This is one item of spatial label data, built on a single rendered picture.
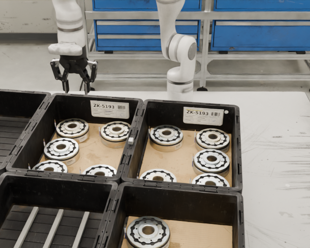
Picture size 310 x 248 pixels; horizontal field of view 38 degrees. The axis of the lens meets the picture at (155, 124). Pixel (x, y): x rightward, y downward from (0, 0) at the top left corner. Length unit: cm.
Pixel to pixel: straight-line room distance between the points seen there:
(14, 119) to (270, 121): 95
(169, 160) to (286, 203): 38
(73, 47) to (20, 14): 296
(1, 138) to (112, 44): 182
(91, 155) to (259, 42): 209
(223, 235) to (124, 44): 224
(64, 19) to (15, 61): 273
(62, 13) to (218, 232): 69
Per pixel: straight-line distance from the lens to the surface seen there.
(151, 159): 135
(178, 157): 136
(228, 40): 321
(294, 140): 172
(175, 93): 157
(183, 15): 307
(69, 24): 125
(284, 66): 385
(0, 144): 149
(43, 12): 413
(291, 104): 194
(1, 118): 162
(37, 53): 405
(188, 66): 152
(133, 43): 319
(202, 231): 115
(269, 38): 326
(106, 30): 317
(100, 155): 138
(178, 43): 150
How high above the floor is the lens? 167
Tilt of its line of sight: 34 degrees down
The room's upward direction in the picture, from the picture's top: straight up
